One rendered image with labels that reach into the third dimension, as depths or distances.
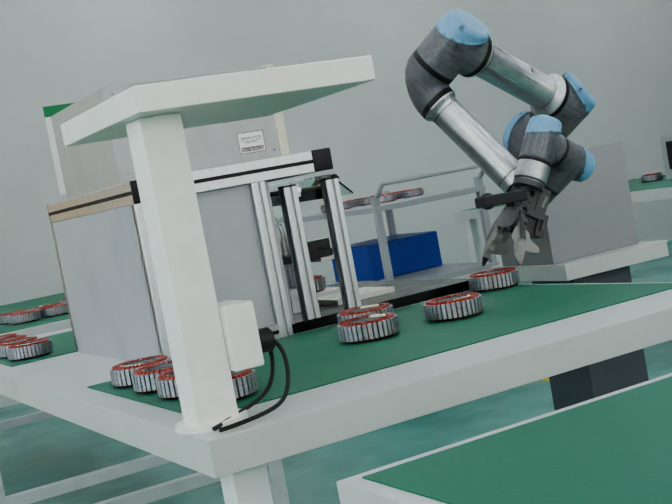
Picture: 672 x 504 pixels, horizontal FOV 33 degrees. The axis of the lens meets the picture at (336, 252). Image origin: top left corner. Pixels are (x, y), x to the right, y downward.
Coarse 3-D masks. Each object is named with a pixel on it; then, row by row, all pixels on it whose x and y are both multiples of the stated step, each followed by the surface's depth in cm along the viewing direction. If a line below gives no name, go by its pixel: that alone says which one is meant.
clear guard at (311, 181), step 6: (330, 174) 285; (294, 180) 280; (300, 180) 281; (306, 180) 297; (312, 180) 294; (318, 180) 292; (270, 186) 277; (300, 186) 303; (306, 186) 301; (342, 186) 287; (342, 192) 291; (348, 192) 288
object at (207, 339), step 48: (144, 96) 144; (192, 96) 146; (240, 96) 150; (288, 96) 160; (144, 144) 150; (144, 192) 153; (192, 192) 152; (192, 240) 152; (192, 288) 152; (192, 336) 152; (240, 336) 153; (192, 384) 152; (288, 384) 157; (192, 432) 151
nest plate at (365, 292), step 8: (360, 288) 273; (368, 288) 269; (376, 288) 266; (384, 288) 262; (392, 288) 262; (328, 296) 268; (336, 296) 264; (360, 296) 258; (368, 296) 259; (320, 304) 264; (328, 304) 260; (336, 304) 257
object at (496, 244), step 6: (492, 234) 256; (498, 234) 255; (504, 234) 256; (492, 240) 255; (498, 240) 255; (504, 240) 257; (486, 246) 257; (492, 246) 256; (498, 246) 258; (504, 246) 258; (486, 252) 257; (492, 252) 258; (498, 252) 258; (504, 252) 259; (486, 258) 257
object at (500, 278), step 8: (480, 272) 254; (488, 272) 254; (496, 272) 246; (504, 272) 246; (512, 272) 246; (472, 280) 248; (480, 280) 246; (488, 280) 246; (496, 280) 245; (504, 280) 245; (512, 280) 246; (472, 288) 249; (480, 288) 246; (488, 288) 245; (496, 288) 246
